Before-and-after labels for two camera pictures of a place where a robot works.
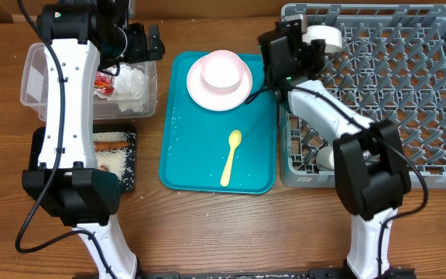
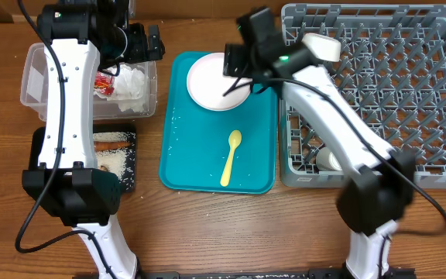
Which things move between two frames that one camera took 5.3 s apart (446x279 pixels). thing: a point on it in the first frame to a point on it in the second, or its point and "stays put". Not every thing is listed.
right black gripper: [314, 53] to [233, 65]
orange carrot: [107, 145] stays put
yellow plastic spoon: [235, 139] stays put
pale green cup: [324, 158] stays put
